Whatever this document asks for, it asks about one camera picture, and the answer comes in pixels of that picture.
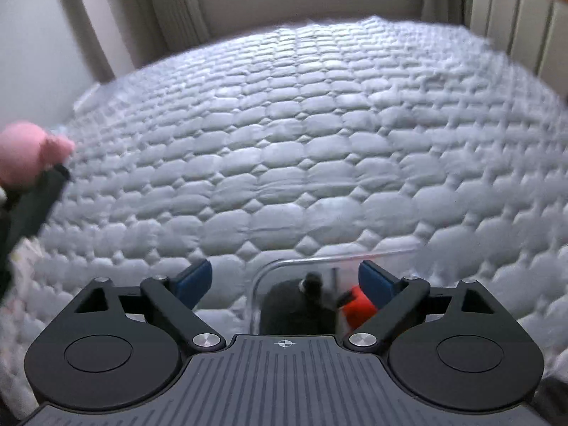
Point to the pink plush toy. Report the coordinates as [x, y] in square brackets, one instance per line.
[26, 151]

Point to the red figure toy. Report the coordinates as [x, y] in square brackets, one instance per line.
[357, 308]

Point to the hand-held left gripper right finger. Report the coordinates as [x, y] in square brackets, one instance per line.
[376, 282]

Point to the dark folded cloth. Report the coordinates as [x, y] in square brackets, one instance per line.
[31, 204]

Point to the white spotted cloth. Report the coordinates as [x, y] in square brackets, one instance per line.
[24, 257]

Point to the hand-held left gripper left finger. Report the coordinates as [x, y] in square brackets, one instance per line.
[193, 280]

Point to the black plush toy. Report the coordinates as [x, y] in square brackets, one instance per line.
[293, 306]

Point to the clear divided glass container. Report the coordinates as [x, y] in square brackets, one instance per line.
[284, 270]

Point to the grey quilted mattress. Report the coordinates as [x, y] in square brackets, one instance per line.
[288, 142]

